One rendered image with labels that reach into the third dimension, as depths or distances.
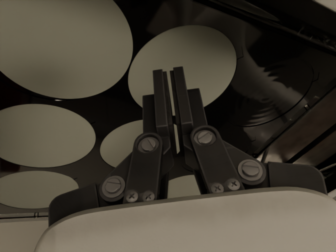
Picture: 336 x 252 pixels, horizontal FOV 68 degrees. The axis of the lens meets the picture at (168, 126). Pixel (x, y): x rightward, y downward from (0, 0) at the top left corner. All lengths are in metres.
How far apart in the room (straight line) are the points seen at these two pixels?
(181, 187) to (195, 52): 0.25
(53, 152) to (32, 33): 0.14
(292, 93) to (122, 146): 0.20
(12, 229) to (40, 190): 1.73
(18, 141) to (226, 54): 0.21
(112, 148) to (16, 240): 1.82
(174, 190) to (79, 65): 0.28
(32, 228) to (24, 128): 1.87
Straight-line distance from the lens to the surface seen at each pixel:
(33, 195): 0.38
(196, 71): 0.23
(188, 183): 0.41
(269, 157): 0.47
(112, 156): 0.31
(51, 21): 0.19
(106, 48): 0.20
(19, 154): 0.30
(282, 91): 0.30
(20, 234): 2.09
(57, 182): 0.35
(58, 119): 0.25
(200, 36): 0.21
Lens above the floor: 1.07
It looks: 38 degrees down
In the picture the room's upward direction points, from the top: 164 degrees clockwise
